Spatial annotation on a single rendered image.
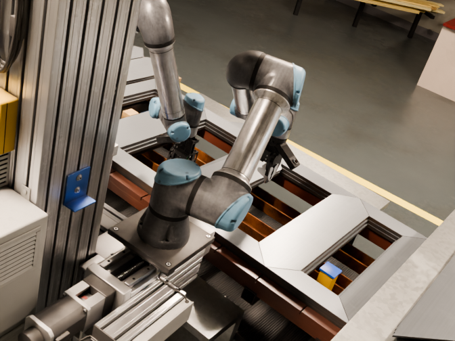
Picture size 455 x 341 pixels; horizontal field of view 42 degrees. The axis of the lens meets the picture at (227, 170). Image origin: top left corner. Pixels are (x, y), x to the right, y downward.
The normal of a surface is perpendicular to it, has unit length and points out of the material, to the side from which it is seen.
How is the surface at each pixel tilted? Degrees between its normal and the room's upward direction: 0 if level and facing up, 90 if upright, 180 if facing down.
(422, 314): 0
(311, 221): 0
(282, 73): 40
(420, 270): 0
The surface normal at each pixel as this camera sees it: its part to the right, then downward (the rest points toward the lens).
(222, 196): -0.01, -0.38
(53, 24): -0.54, 0.31
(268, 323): 0.25, -0.83
